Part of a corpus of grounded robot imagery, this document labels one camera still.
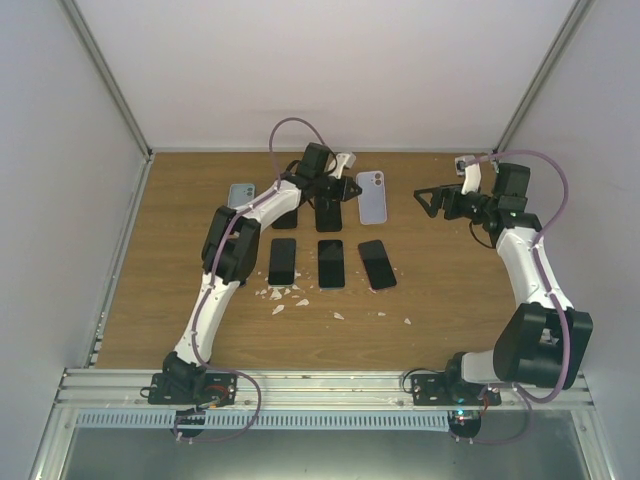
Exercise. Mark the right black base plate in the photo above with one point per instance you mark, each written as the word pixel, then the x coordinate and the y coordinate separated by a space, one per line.
pixel 431 388

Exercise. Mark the white debris pieces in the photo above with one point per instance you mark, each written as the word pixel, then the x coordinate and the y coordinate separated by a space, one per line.
pixel 305 298

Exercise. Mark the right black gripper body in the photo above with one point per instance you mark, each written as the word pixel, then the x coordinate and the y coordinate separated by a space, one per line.
pixel 453 211

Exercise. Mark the grey slotted cable duct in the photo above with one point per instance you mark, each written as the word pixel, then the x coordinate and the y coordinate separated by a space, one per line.
pixel 267 420

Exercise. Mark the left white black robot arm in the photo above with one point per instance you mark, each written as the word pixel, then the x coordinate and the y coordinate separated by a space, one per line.
pixel 229 253

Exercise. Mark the light blue phone case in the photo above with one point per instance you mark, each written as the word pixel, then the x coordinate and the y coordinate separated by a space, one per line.
pixel 240 194

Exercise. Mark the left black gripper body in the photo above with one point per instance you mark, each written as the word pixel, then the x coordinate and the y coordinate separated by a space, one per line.
pixel 330 193

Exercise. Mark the lilac phone case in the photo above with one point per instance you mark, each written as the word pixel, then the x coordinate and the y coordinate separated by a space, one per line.
pixel 372 200

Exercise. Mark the black smartphone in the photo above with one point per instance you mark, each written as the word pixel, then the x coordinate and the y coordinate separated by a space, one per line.
pixel 377 265
pixel 281 270

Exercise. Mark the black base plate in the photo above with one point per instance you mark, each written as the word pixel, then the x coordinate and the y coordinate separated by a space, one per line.
pixel 192 386
pixel 431 388

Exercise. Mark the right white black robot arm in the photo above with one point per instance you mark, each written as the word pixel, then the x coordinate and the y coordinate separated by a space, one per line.
pixel 540 351

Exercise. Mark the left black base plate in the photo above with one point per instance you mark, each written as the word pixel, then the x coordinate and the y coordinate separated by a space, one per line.
pixel 192 386

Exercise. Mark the aluminium front rail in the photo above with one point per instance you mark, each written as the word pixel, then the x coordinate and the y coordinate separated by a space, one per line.
pixel 281 389

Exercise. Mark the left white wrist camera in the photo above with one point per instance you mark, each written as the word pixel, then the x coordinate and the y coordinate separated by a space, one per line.
pixel 342 161

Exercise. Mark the blue smartphone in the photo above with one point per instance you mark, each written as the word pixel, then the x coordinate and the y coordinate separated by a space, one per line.
pixel 331 268

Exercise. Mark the black cased phone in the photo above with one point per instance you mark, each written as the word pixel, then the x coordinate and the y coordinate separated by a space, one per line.
pixel 328 216
pixel 287 221

